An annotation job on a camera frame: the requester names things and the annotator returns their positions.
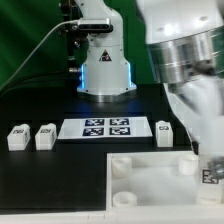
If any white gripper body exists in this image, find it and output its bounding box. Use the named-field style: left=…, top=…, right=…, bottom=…
left=164, top=75, right=224, bottom=161

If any white square tabletop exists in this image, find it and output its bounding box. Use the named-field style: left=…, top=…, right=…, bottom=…
left=105, top=150, right=224, bottom=212

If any grey camera on mount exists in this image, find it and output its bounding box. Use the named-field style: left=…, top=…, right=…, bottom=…
left=70, top=18, right=113, bottom=33

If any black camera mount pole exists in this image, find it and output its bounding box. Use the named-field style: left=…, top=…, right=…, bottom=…
left=59, top=0, right=87, bottom=72

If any grey camera cable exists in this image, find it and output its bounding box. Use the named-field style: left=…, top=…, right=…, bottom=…
left=0, top=20, right=79, bottom=93

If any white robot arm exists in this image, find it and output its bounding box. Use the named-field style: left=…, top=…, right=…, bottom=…
left=76, top=0, right=224, bottom=165

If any white marker sheet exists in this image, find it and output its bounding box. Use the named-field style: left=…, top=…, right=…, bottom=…
left=58, top=117, right=152, bottom=140

